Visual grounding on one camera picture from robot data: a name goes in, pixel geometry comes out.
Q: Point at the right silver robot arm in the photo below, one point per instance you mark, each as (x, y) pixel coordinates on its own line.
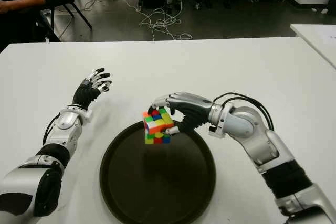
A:
(241, 124)

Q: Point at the multicoloured Rubik's cube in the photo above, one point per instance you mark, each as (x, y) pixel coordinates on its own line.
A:
(157, 127)

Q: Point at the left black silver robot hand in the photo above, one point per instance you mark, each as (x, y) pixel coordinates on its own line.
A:
(84, 94)

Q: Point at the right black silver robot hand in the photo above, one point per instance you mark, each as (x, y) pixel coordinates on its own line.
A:
(194, 111)

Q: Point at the dark brown round plate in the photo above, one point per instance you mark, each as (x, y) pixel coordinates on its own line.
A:
(157, 182)

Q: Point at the small white floor scrap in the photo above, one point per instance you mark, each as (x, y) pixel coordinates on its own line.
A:
(324, 11)

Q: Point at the white side table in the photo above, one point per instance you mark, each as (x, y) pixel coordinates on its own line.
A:
(315, 35)

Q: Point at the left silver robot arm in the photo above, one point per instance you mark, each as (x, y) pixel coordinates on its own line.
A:
(63, 127)

